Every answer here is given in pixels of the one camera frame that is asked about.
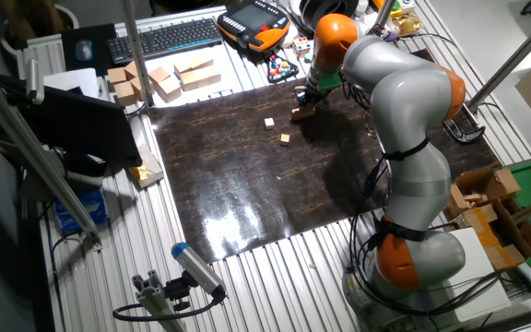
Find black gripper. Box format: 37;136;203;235
294;84;325;113

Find black triangular ball tray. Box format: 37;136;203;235
266;53;301;85

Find rubik's cube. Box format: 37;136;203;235
292;36;312;59

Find small board with red light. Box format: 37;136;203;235
364;113;380;139

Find black adapter with blue light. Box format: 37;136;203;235
360;160;382;199

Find orange black teach pendant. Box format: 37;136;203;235
216;0;292;53

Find golden transparent item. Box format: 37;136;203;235
390;13;422;37

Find yellow and white small items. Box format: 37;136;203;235
371;0;418;18

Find black keyboard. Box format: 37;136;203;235
106;17;224;65

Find white box with gold foil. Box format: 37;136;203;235
128;145;165;189

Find light wooden block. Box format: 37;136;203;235
442;183;472;219

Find cardboard box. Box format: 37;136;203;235
454;160;531;272

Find grey blue computer mouse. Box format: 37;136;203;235
75;39;94;63

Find black monitor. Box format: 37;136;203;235
0;73;143;170

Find white paper sheet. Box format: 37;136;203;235
42;67;100;99

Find blue packet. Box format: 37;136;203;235
53;189;109;234

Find short aluminium extrusion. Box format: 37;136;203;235
131;269;187;332

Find white board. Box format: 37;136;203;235
444;228;512;323

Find black mouse pad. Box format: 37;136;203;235
61;22;118;77

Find long aluminium beam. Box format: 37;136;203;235
0;64;104;253

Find white round rim bin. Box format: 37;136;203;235
0;3;81;65

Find silver camera blue cap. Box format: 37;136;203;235
171;242;228;299

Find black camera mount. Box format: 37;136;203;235
163;271;202;313

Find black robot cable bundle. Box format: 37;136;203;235
338;22;506;319

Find black camera cable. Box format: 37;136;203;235
112;290;228;323

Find silver camera on beam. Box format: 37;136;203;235
25;57;45;105

